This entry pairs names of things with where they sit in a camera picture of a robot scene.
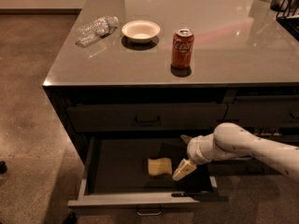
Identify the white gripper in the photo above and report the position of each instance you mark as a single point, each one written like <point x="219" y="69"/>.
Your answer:
<point x="195" y="150"/>

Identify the yellow sponge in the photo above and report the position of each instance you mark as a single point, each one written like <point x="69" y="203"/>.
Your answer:
<point x="161" y="166"/>

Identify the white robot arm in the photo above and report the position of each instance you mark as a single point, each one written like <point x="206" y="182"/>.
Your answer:
<point x="229" y="141"/>

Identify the grey right bottom drawer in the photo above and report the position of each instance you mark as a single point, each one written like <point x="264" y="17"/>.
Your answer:
<point x="243" y="166"/>

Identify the open grey middle drawer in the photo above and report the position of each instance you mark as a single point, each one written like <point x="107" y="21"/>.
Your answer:
<point x="116" y="179"/>

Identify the grey right top drawer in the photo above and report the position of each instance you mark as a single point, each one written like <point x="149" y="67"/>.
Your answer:
<point x="264" y="111"/>

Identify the closed grey top drawer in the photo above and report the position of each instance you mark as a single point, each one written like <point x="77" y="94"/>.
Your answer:
<point x="145" y="117"/>

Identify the red cola can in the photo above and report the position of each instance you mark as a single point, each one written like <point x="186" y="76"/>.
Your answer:
<point x="182" y="48"/>

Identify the white paper bowl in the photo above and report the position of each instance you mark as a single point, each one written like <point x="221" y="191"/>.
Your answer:
<point x="141" y="32"/>

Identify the black object at bottom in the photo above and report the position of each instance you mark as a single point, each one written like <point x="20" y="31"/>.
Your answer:
<point x="71" y="218"/>

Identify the clear plastic water bottle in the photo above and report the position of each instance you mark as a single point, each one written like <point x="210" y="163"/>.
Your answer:
<point x="100" y="27"/>

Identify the black object on floor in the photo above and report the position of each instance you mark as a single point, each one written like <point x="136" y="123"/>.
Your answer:
<point x="3" y="167"/>

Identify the metal drawer handle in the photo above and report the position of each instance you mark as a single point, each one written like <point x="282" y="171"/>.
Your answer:
<point x="148" y="212"/>

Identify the black wire rack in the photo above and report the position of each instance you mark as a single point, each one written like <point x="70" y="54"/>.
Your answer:
<point x="287" y="15"/>

